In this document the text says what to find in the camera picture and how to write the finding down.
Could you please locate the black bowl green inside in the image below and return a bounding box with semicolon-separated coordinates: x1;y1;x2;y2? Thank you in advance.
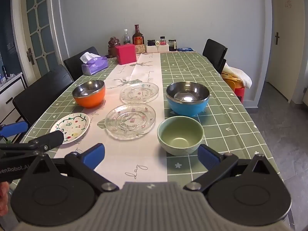
72;80;106;109

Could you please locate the plain cream door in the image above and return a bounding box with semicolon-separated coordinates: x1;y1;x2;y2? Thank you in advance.
267;0;306;101

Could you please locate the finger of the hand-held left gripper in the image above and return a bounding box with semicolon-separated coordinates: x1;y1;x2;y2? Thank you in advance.
0;121;28;138
0;130;65;158

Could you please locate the metal door handle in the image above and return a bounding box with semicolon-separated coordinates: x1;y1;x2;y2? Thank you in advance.
26;48;35;65

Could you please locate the red plastic stool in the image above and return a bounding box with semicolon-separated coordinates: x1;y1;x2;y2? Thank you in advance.
227;79;245;104

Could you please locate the red label liquor bottle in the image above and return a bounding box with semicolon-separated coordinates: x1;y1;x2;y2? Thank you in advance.
132;24;145;46

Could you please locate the white cabinet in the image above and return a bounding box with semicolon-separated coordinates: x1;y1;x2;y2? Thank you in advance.
0;72;27;126

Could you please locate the brown figurine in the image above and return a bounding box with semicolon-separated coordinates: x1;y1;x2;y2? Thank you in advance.
107;37;121;56

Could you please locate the textured clear glass plate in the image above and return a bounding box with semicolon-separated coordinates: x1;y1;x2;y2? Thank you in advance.
105;103;156;140

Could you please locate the white deer print table runner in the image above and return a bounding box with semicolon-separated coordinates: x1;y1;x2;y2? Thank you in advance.
54;53;169;184

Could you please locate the white glass pane door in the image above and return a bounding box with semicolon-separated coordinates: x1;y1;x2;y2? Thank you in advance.
11;0;70;87

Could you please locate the white painted plate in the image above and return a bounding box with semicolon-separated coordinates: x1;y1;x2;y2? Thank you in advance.
50;113;90;145

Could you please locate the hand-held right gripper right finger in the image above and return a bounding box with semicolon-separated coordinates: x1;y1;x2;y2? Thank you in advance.
183;144;285;192

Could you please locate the green ceramic bowl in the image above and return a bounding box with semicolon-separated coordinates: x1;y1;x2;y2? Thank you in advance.
157;116;204;156

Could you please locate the purple tissue box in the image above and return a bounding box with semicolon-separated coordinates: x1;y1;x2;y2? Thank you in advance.
79;52;109;75

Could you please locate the blue steel bowl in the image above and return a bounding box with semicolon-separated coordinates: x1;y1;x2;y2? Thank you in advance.
166;81;210;116

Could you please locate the person's left hand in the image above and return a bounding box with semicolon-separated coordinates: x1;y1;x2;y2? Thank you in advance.
0;182;10;219

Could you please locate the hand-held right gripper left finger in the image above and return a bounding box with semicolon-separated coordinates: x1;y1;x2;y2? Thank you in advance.
23;143;120;193

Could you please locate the green checked tablecloth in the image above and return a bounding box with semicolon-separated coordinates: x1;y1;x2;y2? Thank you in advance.
10;51;280;190

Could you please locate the black chair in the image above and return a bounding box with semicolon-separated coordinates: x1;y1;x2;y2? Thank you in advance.
63;46;100;81
202;38;228;74
13;64;74;128

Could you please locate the smooth clear glass plate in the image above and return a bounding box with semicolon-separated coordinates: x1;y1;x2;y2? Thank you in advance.
120;82;159;104

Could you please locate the pink box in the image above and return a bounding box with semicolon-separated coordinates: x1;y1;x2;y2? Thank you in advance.
115;44;137;65

